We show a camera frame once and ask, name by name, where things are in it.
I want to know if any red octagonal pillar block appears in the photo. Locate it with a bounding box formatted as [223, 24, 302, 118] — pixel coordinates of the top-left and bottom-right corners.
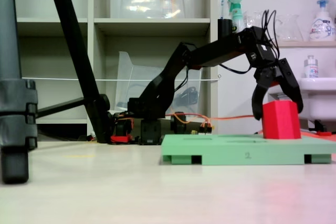
[262, 100, 302, 140]

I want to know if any thin black tripod leg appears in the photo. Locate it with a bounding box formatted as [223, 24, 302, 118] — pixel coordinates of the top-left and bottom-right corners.
[36, 0, 111, 143]

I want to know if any clear glass beaker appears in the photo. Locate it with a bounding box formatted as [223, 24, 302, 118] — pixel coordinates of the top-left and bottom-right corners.
[245, 10, 265, 29]

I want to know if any black wire bundle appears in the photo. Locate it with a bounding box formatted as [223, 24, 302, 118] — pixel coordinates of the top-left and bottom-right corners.
[261, 9, 280, 59]

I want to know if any orange flat cable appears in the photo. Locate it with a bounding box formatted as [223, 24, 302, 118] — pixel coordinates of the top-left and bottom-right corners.
[167, 112, 264, 135]

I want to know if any thin white cord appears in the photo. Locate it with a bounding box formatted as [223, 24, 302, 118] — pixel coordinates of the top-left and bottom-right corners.
[22, 74, 222, 82]

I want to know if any thick grey tripod leg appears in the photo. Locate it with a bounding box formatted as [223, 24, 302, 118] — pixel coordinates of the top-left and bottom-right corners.
[0, 0, 39, 184]

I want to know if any white sink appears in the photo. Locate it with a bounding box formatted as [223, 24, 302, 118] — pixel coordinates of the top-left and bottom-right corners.
[267, 77, 336, 131]

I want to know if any light wooden ledge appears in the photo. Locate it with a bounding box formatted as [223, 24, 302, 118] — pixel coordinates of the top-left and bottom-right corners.
[217, 41, 336, 49]

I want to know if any beige shelf unit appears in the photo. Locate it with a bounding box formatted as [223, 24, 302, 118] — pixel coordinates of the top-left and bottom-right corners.
[13, 0, 218, 136]

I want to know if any clear plastic file tray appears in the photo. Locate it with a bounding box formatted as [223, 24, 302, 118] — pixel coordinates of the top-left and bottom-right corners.
[114, 51, 205, 116]

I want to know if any small clear sanitizer bottle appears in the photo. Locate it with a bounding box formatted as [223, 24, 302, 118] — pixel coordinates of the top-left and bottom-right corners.
[303, 55, 320, 79]

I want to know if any black cup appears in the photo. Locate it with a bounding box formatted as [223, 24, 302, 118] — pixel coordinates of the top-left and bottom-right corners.
[217, 18, 234, 41]

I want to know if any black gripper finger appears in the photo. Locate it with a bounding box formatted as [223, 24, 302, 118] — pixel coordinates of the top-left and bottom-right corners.
[277, 58, 304, 114]
[251, 66, 278, 121]

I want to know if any green shape-hole board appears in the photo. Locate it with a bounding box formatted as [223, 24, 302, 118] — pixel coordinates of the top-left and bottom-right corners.
[161, 134, 336, 166]

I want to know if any clear glass pitcher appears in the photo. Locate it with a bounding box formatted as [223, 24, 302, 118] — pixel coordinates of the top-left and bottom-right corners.
[272, 14, 304, 42]

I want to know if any white foam soap bottle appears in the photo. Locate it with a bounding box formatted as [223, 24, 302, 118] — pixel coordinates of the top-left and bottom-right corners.
[309, 0, 336, 42]

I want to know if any green spray bottle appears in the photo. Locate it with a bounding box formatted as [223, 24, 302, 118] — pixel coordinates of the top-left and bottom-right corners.
[227, 0, 247, 35]

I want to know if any black round motor block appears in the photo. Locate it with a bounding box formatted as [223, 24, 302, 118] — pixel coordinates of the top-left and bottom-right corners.
[170, 112, 187, 134]

